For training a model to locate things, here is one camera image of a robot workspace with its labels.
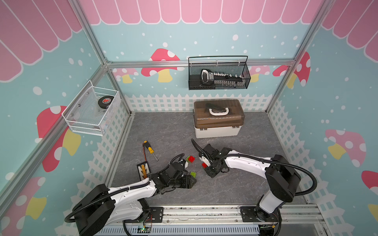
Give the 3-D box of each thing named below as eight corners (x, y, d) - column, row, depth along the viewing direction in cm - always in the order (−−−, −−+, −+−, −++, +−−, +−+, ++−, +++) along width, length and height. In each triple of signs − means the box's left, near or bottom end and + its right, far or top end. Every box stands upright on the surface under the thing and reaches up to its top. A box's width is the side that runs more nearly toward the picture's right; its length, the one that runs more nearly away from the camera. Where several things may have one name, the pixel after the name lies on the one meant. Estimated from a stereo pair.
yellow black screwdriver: (156, 162, 95) (155, 160, 93) (143, 143, 104) (142, 141, 102) (160, 159, 96) (159, 157, 94) (147, 141, 105) (146, 139, 103)
